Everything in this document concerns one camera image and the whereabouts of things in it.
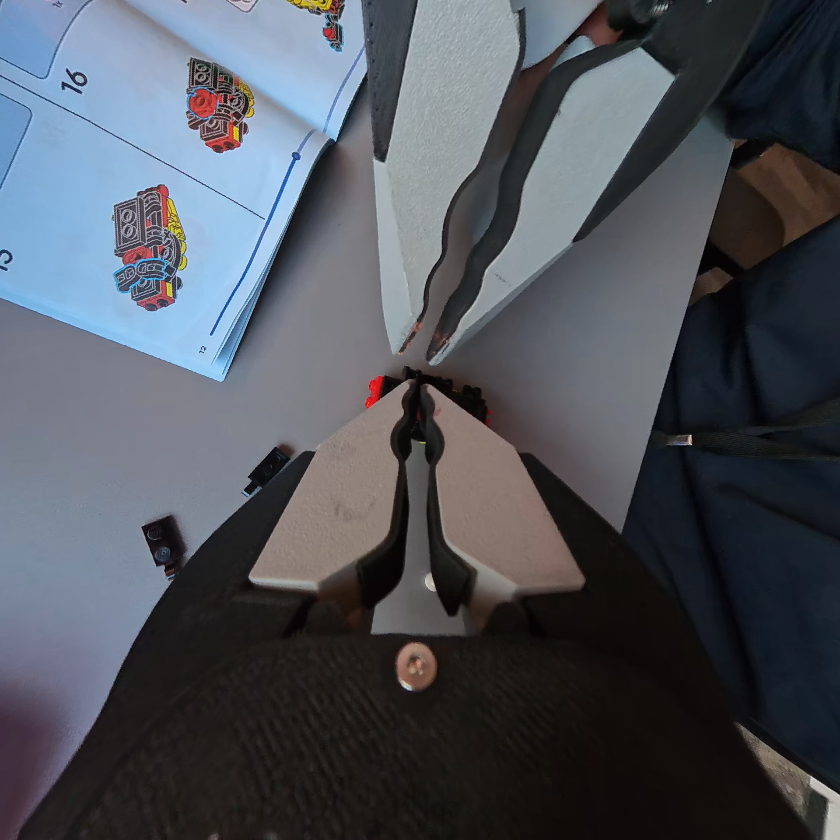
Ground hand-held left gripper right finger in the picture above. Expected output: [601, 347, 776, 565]
[419, 382, 586, 634]

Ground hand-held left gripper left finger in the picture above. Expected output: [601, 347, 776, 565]
[248, 381, 421, 634]

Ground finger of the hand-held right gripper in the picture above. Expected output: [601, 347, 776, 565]
[427, 0, 678, 365]
[373, 0, 527, 357]

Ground partly built lego model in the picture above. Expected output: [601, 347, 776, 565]
[363, 367, 493, 454]

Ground small black lego plate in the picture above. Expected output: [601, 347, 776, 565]
[141, 515, 188, 578]
[241, 446, 295, 497]

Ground lego instruction booklet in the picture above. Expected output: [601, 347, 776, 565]
[0, 0, 368, 382]

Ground person's dark trousers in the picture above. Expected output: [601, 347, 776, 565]
[620, 217, 840, 795]

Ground black strap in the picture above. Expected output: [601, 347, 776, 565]
[653, 397, 840, 460]

